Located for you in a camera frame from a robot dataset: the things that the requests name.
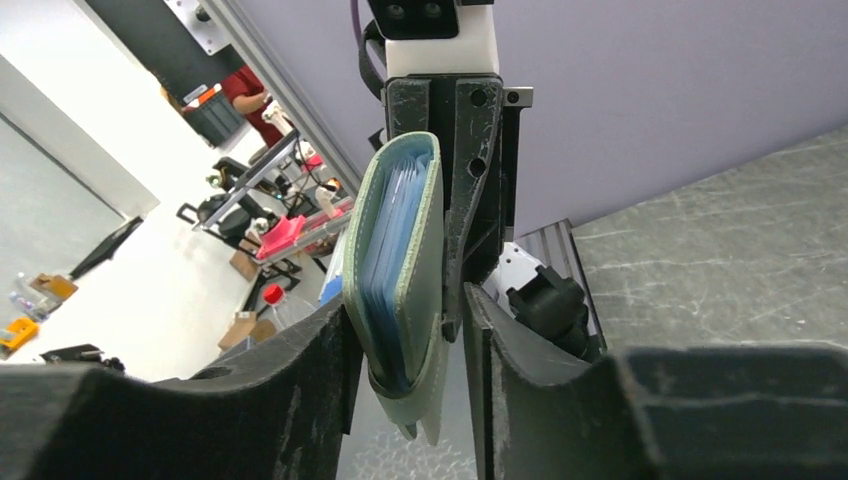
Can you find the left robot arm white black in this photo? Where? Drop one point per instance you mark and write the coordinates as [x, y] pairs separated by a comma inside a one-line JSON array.
[[515, 281]]

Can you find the cluttered lab work table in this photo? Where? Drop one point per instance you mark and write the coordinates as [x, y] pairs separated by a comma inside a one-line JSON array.
[[279, 212]]

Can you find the person in red shirt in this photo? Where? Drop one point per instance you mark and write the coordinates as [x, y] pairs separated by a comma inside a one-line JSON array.
[[249, 97]]

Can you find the aluminium frame beam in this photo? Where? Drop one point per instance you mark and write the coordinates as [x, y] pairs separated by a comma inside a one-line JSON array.
[[267, 62]]

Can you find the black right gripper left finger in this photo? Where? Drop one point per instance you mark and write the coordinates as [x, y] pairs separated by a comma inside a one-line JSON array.
[[277, 411]]

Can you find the aluminium table edge rail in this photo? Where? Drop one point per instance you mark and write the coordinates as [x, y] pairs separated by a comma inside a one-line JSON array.
[[556, 265]]

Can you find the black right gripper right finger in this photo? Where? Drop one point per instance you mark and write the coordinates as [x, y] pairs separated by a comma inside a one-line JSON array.
[[763, 412]]

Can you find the grey storage bin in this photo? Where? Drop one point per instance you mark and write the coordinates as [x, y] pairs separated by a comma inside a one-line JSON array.
[[213, 117]]

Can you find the mint green card holder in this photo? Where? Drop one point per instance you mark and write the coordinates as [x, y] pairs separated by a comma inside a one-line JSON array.
[[393, 281]]

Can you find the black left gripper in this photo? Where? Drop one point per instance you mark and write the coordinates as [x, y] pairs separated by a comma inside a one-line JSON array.
[[476, 119]]

